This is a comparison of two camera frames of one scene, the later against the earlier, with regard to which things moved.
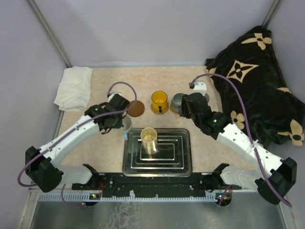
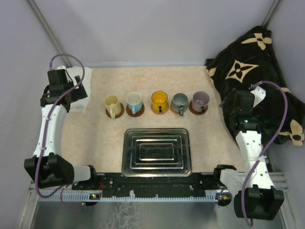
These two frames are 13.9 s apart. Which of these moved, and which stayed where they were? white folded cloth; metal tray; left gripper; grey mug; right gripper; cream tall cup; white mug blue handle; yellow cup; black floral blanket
Moved: left gripper; white mug blue handle; right gripper; cream tall cup
Stayed: white folded cloth; black floral blanket; yellow cup; grey mug; metal tray
